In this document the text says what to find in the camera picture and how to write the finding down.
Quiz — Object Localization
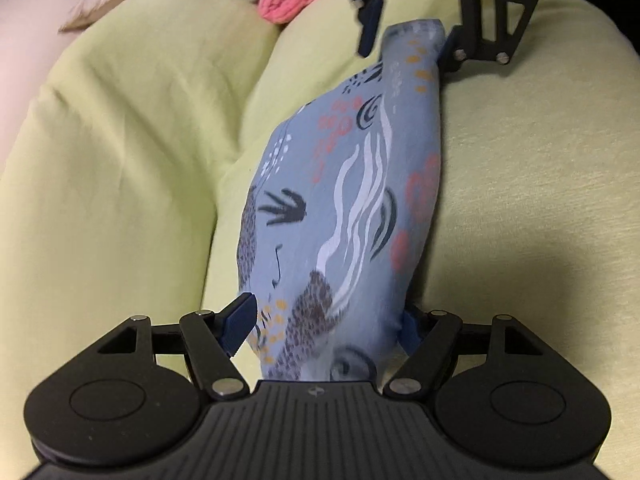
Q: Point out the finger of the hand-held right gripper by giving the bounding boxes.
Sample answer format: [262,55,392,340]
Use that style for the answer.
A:
[439,0,549,79]
[330,0,401,58]

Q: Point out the green sofa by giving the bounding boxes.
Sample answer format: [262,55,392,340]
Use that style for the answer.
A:
[0,0,640,466]

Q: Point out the blue patterned shorts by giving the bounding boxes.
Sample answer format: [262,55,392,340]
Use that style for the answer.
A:
[235,19,447,383]

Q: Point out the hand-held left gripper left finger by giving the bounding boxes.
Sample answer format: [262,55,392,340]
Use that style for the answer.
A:
[97,292,258,402]

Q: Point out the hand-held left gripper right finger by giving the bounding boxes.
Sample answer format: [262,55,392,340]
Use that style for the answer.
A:
[382,305,545,400]

